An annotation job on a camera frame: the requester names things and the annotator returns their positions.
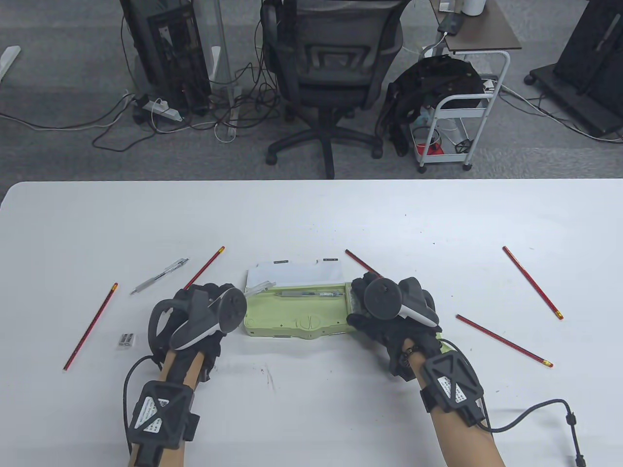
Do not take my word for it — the white rolling cart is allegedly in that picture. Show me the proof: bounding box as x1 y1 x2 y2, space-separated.
416 49 512 173

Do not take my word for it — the black mesh office chair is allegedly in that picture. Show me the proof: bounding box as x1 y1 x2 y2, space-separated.
259 0 404 180

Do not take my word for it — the white power strip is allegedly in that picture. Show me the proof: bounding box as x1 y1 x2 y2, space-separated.
134 95 185 123

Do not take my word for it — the person's left forearm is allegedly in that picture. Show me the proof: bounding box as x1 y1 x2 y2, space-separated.
129 348 205 467

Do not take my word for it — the white table foot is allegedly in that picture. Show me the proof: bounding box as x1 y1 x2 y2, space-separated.
0 46 21 82

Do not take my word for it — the black computer tower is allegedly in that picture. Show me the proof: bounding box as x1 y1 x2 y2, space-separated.
119 0 213 116

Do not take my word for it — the grey motion controller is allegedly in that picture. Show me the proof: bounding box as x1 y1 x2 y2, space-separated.
364 277 439 327
148 287 247 351

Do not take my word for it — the black wheeled stand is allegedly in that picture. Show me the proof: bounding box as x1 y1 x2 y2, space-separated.
525 0 623 139

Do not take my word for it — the tangle of floor cables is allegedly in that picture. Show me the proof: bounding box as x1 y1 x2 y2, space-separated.
0 61 290 152

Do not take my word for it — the person's left hand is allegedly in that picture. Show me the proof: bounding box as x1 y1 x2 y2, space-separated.
161 284 234 385

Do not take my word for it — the red pencil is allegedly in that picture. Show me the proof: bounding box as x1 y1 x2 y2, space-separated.
503 246 564 321
456 314 554 368
345 249 383 278
63 283 119 372
184 246 225 290

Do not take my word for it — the brown side table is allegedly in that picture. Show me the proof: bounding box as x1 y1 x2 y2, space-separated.
431 0 522 54

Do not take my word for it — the black backpack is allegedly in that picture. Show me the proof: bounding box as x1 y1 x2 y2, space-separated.
377 55 486 157

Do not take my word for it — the person's right hand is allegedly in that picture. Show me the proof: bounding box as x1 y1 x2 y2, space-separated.
347 272 446 382

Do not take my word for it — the person's right forearm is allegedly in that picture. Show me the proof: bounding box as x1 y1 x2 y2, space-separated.
404 341 507 467

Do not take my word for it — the green panda pencil case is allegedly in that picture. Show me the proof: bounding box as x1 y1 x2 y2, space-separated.
242 258 361 340

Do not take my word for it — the black phone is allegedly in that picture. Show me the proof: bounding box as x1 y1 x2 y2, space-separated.
437 12 462 36

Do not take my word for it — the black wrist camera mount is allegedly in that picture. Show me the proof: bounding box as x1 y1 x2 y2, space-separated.
128 381 200 467
420 351 486 428

